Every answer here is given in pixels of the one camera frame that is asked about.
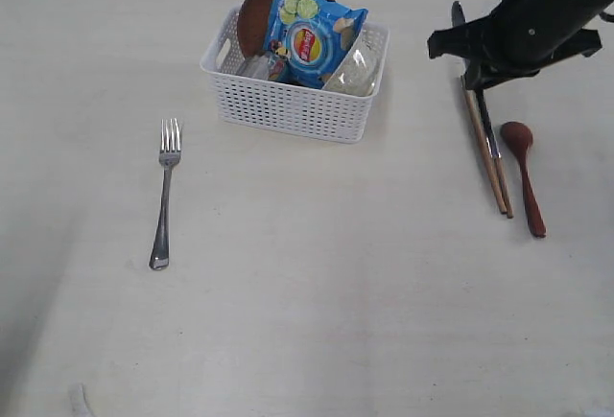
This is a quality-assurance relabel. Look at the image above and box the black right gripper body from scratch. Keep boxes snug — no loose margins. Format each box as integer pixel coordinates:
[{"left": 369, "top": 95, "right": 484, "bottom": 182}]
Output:
[{"left": 427, "top": 0, "right": 613, "bottom": 90}]

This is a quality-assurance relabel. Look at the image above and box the dark red wooden spoon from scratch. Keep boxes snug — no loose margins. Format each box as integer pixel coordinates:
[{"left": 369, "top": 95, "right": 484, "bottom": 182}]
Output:
[{"left": 500, "top": 122, "right": 547, "bottom": 239}]

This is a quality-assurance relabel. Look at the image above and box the brown wooden chopstick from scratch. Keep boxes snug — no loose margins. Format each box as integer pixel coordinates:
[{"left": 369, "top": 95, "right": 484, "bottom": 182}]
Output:
[
  {"left": 460, "top": 78, "right": 508, "bottom": 215},
  {"left": 491, "top": 156, "right": 513, "bottom": 219}
]

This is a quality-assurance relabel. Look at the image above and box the blue chips bag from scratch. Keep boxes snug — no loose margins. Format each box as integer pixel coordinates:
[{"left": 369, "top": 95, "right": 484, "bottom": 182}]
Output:
[{"left": 263, "top": 0, "right": 368, "bottom": 89}]

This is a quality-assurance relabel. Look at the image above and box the brown wooden plate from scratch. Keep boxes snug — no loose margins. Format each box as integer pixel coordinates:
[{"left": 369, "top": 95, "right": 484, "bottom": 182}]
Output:
[{"left": 236, "top": 0, "right": 337, "bottom": 58}]

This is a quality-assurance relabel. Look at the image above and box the silver metal fork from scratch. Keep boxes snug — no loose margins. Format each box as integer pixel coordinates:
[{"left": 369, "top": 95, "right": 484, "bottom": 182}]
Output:
[{"left": 149, "top": 118, "right": 182, "bottom": 271}]

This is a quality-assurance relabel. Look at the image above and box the clear textured glass bowl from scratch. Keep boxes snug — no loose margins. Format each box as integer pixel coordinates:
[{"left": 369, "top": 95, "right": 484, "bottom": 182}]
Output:
[{"left": 322, "top": 35, "right": 380, "bottom": 97}]

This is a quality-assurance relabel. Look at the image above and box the white perforated plastic basket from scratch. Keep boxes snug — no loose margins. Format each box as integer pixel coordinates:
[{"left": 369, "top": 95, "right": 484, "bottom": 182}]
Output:
[{"left": 200, "top": 7, "right": 390, "bottom": 144}]

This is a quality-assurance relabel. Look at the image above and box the grey metal cup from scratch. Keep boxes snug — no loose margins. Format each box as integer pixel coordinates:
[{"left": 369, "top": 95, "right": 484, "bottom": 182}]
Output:
[{"left": 237, "top": 52, "right": 277, "bottom": 81}]

